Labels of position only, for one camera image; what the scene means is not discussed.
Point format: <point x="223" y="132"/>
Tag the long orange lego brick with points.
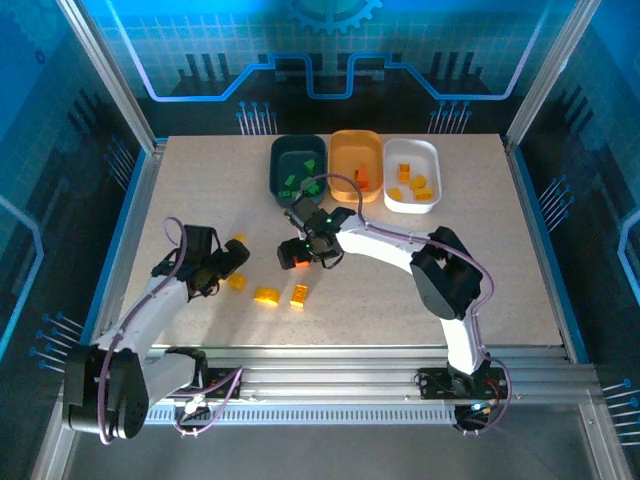
<point x="302" y="263"/>

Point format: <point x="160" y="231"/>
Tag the yellow curved lego brick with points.
<point x="266" y="295"/>

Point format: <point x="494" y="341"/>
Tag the green lego brick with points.
<point x="285" y="194"/>
<point x="313" y="189"/>
<point x="306" y="181"/>
<point x="289" y="180"/>
<point x="310" y="164"/>

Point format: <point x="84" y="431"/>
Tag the orange curved lego brick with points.
<point x="361" y="172"/>

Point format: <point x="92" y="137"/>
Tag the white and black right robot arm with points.
<point x="380" y="245"/>

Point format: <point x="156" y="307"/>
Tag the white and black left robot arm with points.
<point x="150" y="310"/>

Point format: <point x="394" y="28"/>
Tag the dark teal plastic container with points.
<point x="292" y="160"/>

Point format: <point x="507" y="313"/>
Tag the yellow plastic container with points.
<point x="350" y="155"/>

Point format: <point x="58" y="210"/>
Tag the blue table edge strip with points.
<point x="112" y="250"/>
<point x="550" y="250"/>

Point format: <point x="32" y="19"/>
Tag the white plastic container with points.
<point x="420" y="155"/>

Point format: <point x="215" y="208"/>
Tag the small controller board with LEDs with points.
<point x="475" y="411"/>

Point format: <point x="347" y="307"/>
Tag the aluminium side rail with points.
<point x="131" y="225"/>
<point x="540" y="250"/>

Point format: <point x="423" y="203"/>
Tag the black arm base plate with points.
<point x="225" y="381"/>
<point x="435" y="385"/>

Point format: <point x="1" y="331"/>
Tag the wide aluminium base rail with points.
<point x="325" y="375"/>

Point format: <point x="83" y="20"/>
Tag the aluminium frame post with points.
<point x="117" y="80"/>
<point x="552" y="75"/>

